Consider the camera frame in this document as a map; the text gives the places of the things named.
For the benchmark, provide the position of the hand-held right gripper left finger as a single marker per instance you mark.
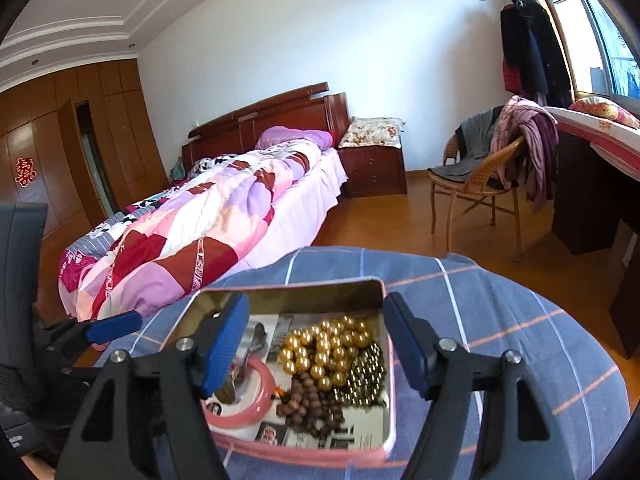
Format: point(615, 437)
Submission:
point(225, 340)

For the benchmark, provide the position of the wicker chair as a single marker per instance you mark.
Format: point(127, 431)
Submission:
point(480, 180)

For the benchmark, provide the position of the pink patchwork quilt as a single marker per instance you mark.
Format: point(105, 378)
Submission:
point(200, 220)

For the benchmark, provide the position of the grey garment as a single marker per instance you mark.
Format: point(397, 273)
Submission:
point(470, 155)

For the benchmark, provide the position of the teal bag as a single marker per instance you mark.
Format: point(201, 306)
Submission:
point(177, 169)

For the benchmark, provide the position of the pink metal tin box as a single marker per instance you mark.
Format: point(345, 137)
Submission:
point(300, 292)

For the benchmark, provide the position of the white pad with red edge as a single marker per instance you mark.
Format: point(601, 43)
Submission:
point(600, 145)

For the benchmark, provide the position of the purple pillow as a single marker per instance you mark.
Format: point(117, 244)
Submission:
point(290, 137)

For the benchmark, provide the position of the round table blue checked cloth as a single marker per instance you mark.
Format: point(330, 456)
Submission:
point(500, 310)

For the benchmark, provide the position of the dark wooden desk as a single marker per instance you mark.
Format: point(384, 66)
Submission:
point(585, 205)

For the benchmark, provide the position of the red hanging garment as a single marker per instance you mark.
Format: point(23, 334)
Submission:
point(511, 77)

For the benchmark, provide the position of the dark wooden nightstand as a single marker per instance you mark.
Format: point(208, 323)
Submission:
point(372, 172)

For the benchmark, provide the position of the floral cushion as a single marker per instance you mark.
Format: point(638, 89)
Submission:
point(602, 110)

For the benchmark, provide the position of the pink and purple clothes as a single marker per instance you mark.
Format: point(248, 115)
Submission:
point(535, 145)

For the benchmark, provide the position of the window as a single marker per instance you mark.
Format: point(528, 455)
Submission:
point(595, 35)

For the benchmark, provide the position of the brown wooden wardrobe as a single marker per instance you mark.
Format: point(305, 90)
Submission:
point(60, 150)

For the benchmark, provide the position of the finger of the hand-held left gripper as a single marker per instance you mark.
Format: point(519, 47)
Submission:
point(112, 327)

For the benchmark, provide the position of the black hanging coat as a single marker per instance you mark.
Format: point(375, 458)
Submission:
point(537, 50)

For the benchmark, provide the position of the wooden bed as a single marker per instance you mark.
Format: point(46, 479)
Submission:
point(300, 110)

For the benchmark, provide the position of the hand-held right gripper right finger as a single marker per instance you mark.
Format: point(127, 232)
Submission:
point(410, 345)

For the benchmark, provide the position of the floral pillow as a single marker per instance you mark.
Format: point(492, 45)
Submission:
point(372, 132)

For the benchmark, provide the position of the red paper decoration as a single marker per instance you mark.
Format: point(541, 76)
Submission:
point(26, 171)

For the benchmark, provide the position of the pink bangle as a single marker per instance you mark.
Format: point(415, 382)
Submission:
point(260, 395)

